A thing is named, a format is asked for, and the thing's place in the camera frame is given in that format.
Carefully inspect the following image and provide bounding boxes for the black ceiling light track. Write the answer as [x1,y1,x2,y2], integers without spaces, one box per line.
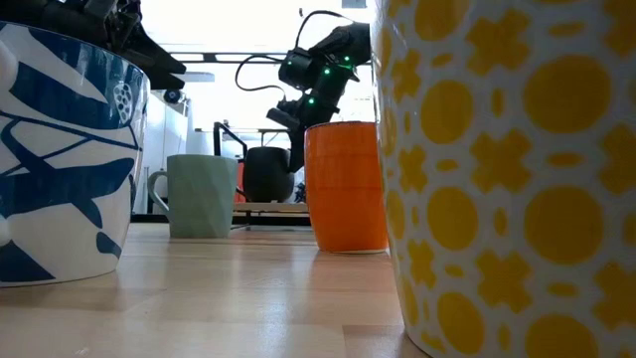
[163,51,374,66]

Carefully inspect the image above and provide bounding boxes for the black mug red inside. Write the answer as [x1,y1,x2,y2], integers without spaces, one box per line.
[240,145,296,204]

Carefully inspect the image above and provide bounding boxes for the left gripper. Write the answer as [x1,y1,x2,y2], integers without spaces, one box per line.
[81,0,188,92]

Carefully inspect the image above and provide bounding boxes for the blue leaf-print white mug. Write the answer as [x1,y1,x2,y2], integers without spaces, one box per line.
[0,20,151,289]

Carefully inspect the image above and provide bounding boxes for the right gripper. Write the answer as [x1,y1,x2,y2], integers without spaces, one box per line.
[287,74,360,174]

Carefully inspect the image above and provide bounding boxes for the black metal mug rack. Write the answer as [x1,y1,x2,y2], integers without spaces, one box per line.
[212,120,312,232]

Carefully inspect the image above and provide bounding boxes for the black table frame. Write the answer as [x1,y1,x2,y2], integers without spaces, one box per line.
[131,213,312,226]

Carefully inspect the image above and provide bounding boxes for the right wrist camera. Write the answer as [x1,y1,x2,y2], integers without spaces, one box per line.
[265,105,301,131]

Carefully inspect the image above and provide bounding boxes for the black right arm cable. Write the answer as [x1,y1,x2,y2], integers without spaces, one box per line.
[235,9,352,95]

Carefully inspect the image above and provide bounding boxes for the mint green mug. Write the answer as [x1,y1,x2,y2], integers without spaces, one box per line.
[146,153,239,240]

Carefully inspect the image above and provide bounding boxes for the yellow patterned white mug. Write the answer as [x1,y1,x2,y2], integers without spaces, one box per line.
[371,0,636,358]

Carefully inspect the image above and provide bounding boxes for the orange mug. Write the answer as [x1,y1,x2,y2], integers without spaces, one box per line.
[303,120,391,256]

